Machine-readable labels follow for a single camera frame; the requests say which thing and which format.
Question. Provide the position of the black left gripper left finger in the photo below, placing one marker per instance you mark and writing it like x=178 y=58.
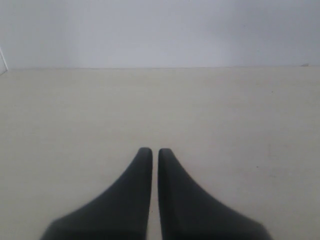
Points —
x=119 y=213

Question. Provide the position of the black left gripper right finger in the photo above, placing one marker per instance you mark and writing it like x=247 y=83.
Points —
x=188 y=212

